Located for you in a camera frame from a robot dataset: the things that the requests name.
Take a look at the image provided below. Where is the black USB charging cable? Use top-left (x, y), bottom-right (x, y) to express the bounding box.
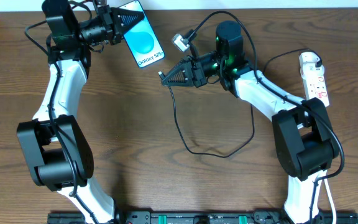
top-left (157, 48), bottom-right (323, 159)

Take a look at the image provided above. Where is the blue screen Galaxy smartphone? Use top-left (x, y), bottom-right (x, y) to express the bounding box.
top-left (119, 1), bottom-right (165, 68)

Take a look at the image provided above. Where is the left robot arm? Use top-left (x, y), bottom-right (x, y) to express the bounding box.
top-left (17, 0), bottom-right (145, 223)

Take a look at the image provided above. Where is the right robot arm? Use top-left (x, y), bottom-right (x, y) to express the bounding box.
top-left (160, 21), bottom-right (344, 223)

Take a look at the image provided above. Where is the white USB charger plug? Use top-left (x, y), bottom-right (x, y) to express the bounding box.
top-left (299, 52), bottom-right (324, 79)

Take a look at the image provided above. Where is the white power strip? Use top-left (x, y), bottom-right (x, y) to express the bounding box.
top-left (302, 75), bottom-right (329, 107)

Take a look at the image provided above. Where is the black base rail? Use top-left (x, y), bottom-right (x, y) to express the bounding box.
top-left (46, 210), bottom-right (358, 224)

